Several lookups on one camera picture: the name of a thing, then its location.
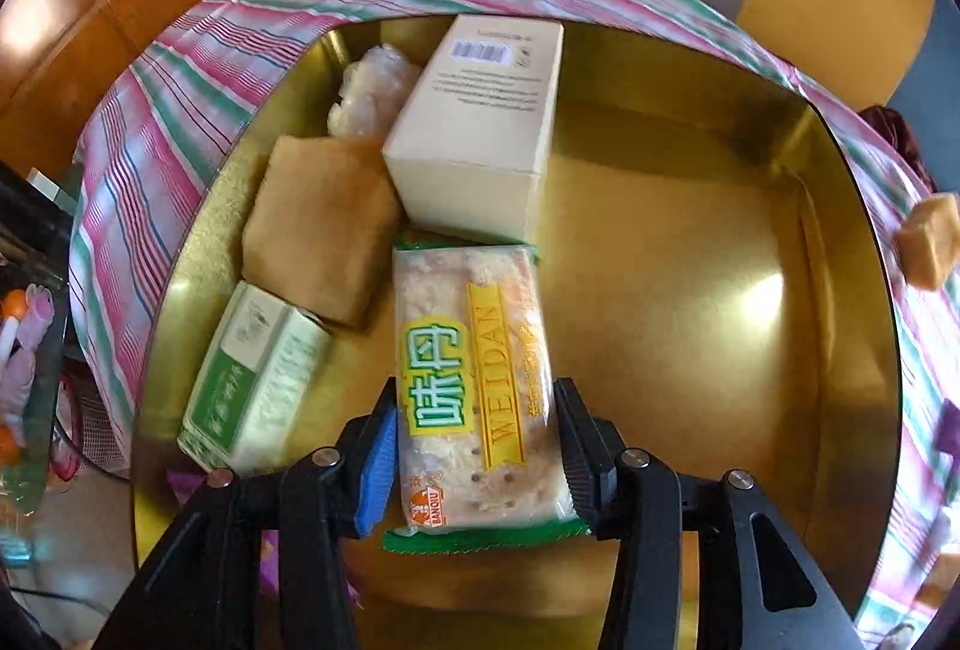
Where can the clear white item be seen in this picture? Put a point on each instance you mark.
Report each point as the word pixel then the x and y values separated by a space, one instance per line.
pixel 371 87

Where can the dark red cloth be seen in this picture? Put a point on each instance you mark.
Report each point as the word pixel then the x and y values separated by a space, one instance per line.
pixel 896 136

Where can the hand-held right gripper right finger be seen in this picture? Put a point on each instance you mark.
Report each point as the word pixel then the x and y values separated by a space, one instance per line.
pixel 581 470

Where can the green and white box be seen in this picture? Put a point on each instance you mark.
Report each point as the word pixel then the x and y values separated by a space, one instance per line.
pixel 255 380

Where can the purple packet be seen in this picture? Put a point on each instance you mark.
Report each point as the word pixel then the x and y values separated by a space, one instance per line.
pixel 949 429

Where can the gold metal tin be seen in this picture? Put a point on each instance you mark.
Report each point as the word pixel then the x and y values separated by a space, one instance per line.
pixel 675 290

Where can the striped tablecloth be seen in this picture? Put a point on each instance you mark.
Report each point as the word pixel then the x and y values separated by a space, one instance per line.
pixel 187 117

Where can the large yellow sponge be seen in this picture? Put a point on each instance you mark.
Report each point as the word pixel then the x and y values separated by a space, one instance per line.
pixel 322 230

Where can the orange fruit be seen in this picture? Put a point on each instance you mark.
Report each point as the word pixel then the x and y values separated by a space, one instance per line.
pixel 7 444
pixel 13 303

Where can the cream cardboard box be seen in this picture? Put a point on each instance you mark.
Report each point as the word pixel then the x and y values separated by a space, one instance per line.
pixel 472 125

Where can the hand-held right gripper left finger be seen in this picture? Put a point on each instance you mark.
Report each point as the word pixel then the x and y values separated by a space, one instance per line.
pixel 379 470

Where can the cracker packet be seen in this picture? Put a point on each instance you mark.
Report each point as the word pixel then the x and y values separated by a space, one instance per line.
pixel 480 350

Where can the small yellow sponge block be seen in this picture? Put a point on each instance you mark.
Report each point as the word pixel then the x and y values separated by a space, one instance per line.
pixel 930 241

